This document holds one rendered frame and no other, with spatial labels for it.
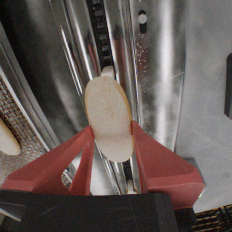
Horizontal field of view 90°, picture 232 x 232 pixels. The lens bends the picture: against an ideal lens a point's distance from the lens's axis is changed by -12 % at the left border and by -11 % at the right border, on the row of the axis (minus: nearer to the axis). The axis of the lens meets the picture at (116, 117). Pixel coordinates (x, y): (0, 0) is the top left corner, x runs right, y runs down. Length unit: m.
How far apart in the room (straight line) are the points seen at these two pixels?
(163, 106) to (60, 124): 0.19
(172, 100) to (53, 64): 0.18
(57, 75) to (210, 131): 0.31
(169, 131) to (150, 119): 0.04
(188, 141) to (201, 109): 0.08
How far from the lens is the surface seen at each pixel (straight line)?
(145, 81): 0.16
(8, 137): 0.21
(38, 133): 0.18
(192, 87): 0.24
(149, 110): 0.18
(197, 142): 0.33
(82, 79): 0.16
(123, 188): 0.38
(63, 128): 0.28
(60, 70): 0.22
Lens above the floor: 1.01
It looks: 55 degrees down
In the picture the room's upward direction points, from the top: 178 degrees counter-clockwise
